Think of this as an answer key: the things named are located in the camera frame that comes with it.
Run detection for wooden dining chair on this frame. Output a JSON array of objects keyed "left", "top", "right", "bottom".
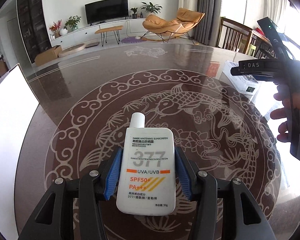
[{"left": 217, "top": 17, "right": 253, "bottom": 54}]

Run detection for green potted plant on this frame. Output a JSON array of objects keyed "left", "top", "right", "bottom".
[
  {"left": 64, "top": 15, "right": 81, "bottom": 31},
  {"left": 140, "top": 2, "right": 162, "bottom": 14}
]

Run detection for black flat television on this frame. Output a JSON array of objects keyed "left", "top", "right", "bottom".
[{"left": 85, "top": 0, "right": 129, "bottom": 24}]

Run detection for white tv cabinet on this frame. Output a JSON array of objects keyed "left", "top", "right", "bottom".
[{"left": 51, "top": 18, "right": 146, "bottom": 49}]

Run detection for round pet bed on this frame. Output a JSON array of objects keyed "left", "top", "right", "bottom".
[{"left": 58, "top": 43, "right": 86, "bottom": 57}]

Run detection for person right hand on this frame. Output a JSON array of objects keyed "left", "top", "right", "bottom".
[{"left": 270, "top": 85, "right": 300, "bottom": 142}]

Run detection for grey curtain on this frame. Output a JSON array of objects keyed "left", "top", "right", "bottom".
[{"left": 194, "top": 0, "right": 222, "bottom": 47}]

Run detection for white sunscreen bottle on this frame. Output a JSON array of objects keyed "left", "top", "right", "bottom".
[{"left": 116, "top": 112, "right": 175, "bottom": 216}]

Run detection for white digital clock box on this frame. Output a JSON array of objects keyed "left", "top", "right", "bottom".
[{"left": 219, "top": 61, "right": 258, "bottom": 96}]

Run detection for orange lounge chair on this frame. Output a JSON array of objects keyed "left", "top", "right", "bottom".
[{"left": 142, "top": 8, "right": 205, "bottom": 42}]

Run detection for small potted plant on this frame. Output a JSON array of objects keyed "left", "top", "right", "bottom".
[{"left": 130, "top": 7, "right": 138, "bottom": 19}]

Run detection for green potted plant left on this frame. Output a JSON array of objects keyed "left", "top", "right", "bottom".
[{"left": 64, "top": 15, "right": 81, "bottom": 31}]

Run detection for red flowers in vase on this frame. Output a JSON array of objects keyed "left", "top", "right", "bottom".
[{"left": 49, "top": 20, "right": 62, "bottom": 38}]

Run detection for purple floor mat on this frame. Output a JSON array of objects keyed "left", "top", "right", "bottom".
[{"left": 121, "top": 36, "right": 143, "bottom": 44}]

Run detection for white storage box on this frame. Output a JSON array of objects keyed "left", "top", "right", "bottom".
[{"left": 0, "top": 64, "right": 39, "bottom": 239}]

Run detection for green potted plant right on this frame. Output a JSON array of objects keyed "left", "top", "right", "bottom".
[{"left": 140, "top": 2, "right": 162, "bottom": 14}]

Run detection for cardboard box on floor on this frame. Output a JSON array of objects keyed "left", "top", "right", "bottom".
[{"left": 34, "top": 46, "right": 62, "bottom": 67}]

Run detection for orange topped bench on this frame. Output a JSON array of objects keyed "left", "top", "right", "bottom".
[{"left": 95, "top": 25, "right": 123, "bottom": 46}]

